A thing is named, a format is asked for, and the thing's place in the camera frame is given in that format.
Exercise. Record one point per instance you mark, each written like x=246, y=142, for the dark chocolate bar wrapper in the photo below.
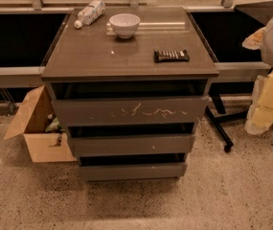
x=171, y=56

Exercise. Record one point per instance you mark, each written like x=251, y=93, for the white bowl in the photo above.
x=124, y=25

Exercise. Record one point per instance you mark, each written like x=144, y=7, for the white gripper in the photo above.
x=259, y=117

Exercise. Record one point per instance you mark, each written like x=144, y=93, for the black rolling side table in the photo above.
x=243, y=76

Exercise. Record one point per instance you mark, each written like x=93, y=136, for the grey drawer cabinet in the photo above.
x=95, y=53

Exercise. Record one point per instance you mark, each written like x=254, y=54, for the grey middle drawer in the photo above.
x=131, y=139

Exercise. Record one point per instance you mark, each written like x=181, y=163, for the grey top drawer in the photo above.
x=126, y=103

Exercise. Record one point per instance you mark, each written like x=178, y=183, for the green trash in box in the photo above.
x=54, y=125

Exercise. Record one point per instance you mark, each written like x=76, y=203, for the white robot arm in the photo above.
x=267, y=47

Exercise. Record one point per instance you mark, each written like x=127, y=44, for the clear plastic water bottle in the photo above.
x=90, y=13

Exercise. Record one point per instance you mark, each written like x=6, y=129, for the open cardboard box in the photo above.
x=31, y=120

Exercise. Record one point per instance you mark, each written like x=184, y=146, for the grey drawer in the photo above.
x=127, y=167
x=131, y=139
x=126, y=103

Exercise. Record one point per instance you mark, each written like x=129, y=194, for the grey bottom drawer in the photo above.
x=127, y=167

